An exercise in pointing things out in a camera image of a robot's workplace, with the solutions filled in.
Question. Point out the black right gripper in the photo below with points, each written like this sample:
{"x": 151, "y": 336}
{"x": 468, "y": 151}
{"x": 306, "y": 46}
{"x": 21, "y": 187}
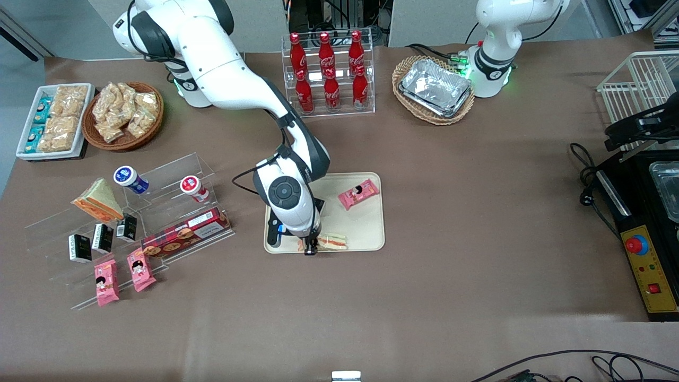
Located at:
{"x": 311, "y": 242}

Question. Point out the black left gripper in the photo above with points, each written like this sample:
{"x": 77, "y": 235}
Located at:
{"x": 632, "y": 127}

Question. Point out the triangle sandwich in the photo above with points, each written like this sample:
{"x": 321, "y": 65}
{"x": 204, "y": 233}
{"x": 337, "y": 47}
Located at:
{"x": 334, "y": 242}
{"x": 101, "y": 201}

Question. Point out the beige plastic tray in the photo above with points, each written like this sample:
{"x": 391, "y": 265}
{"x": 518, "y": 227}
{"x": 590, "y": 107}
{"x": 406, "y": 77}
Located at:
{"x": 360, "y": 228}

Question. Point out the aluminium foil tray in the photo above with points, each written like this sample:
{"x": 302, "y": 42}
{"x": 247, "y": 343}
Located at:
{"x": 435, "y": 85}

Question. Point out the white rectangular snack tray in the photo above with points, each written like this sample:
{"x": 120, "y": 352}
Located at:
{"x": 90, "y": 106}

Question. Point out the pink snack packet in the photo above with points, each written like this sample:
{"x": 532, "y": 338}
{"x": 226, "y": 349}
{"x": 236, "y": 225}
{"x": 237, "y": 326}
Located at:
{"x": 106, "y": 284}
{"x": 359, "y": 194}
{"x": 141, "y": 270}

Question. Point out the clear container in machine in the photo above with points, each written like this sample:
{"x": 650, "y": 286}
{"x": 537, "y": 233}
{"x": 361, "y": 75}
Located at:
{"x": 668, "y": 191}

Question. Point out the black sealing machine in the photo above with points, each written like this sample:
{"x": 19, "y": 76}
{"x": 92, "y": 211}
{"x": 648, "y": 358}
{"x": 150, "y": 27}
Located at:
{"x": 636, "y": 212}

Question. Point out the red emergency stop button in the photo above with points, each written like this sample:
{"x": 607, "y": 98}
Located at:
{"x": 636, "y": 245}

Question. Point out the red cookie box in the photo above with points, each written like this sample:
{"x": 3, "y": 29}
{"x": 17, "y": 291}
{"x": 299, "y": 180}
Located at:
{"x": 185, "y": 233}

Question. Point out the red lid cup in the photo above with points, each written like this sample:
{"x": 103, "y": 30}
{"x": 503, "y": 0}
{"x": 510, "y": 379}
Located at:
{"x": 193, "y": 187}

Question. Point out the small white box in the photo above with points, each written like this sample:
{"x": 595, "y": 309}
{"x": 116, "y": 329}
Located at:
{"x": 346, "y": 376}

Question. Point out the yellow control panel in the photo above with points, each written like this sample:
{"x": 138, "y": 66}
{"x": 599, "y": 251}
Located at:
{"x": 655, "y": 270}

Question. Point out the clear acrylic bottle rack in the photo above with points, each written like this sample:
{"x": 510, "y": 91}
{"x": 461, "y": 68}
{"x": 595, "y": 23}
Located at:
{"x": 345, "y": 109}

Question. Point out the clear acrylic stepped stand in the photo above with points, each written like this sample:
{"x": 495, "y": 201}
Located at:
{"x": 170, "y": 212}

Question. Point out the red cola bottle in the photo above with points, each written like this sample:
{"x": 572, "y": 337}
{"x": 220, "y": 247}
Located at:
{"x": 325, "y": 52}
{"x": 304, "y": 94}
{"x": 332, "y": 93}
{"x": 356, "y": 50}
{"x": 297, "y": 53}
{"x": 360, "y": 89}

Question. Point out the light wicker basket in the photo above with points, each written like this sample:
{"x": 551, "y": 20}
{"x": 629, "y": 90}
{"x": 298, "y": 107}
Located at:
{"x": 429, "y": 118}

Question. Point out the small black carton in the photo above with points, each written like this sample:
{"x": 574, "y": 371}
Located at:
{"x": 127, "y": 228}
{"x": 103, "y": 238}
{"x": 80, "y": 248}

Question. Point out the blue lid cup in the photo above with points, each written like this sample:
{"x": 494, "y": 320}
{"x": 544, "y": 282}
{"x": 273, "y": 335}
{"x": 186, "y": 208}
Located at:
{"x": 129, "y": 178}

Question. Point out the clear bag of puffed snacks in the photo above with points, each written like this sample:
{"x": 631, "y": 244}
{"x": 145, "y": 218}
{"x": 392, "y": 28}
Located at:
{"x": 141, "y": 123}
{"x": 111, "y": 131}
{"x": 147, "y": 102}
{"x": 127, "y": 94}
{"x": 106, "y": 103}

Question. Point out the round brown wicker basket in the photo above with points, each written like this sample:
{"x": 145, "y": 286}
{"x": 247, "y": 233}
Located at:
{"x": 127, "y": 143}

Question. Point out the wrapped cracker pack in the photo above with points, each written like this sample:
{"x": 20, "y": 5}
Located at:
{"x": 70, "y": 101}
{"x": 59, "y": 132}

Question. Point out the teal snack packet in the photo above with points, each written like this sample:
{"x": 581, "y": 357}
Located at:
{"x": 42, "y": 110}
{"x": 35, "y": 138}

